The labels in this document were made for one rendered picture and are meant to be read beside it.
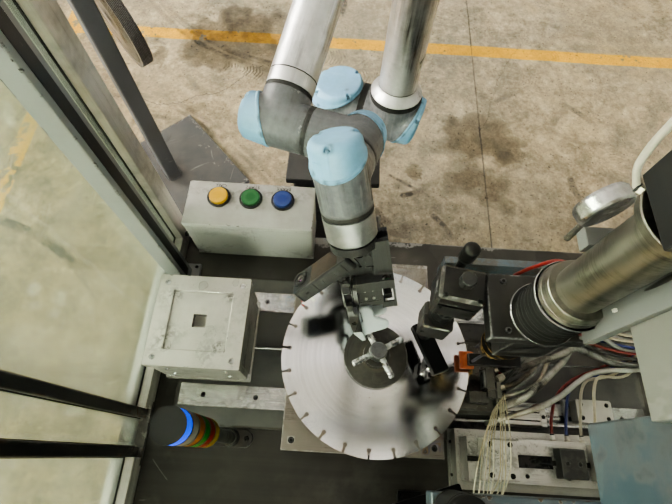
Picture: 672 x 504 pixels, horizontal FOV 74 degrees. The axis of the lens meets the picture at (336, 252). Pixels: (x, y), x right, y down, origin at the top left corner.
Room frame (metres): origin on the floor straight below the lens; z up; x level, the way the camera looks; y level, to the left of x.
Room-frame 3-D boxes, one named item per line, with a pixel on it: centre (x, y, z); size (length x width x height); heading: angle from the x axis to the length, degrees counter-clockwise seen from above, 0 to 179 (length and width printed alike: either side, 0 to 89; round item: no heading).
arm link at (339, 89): (0.78, 0.01, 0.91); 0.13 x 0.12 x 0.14; 75
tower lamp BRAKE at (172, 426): (0.02, 0.19, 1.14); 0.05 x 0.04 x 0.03; 0
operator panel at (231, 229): (0.49, 0.19, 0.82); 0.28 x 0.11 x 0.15; 90
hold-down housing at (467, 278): (0.19, -0.15, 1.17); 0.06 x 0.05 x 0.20; 81
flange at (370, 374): (0.16, -0.08, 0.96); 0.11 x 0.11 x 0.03
